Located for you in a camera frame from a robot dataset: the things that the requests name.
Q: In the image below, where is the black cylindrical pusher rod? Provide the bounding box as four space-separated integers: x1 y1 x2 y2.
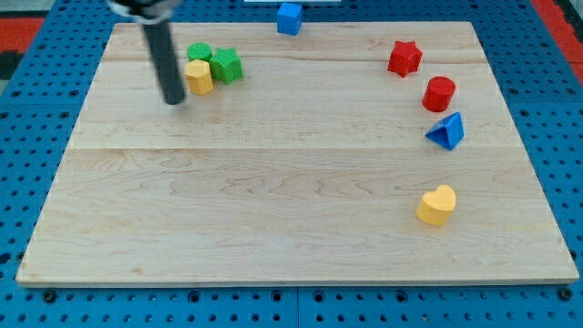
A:
143 21 186 105

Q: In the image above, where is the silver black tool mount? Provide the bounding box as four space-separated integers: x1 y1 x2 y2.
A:
107 0 182 24

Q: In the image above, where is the yellow hexagon block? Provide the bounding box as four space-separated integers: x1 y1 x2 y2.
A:
185 59 214 96

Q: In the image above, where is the green cylinder block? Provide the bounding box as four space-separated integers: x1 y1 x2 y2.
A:
187 42 213 61

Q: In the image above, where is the green star block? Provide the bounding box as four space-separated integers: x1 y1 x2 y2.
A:
209 48 243 85

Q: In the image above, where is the blue cube block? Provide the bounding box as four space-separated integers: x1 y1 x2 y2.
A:
277 3 302 36

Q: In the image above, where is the light wooden board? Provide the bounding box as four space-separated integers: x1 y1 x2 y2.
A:
16 22 578 288

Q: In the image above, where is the red star block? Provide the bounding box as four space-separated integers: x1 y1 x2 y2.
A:
387 41 423 77

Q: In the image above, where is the red cylinder block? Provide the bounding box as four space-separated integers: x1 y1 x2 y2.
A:
422 76 456 113

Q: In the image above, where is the blue triangle block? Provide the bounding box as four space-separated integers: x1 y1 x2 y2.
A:
425 112 465 151

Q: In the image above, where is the yellow heart block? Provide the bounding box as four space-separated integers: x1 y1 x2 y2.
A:
415 185 456 226

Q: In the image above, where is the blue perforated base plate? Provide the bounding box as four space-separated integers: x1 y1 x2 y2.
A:
1 0 582 327

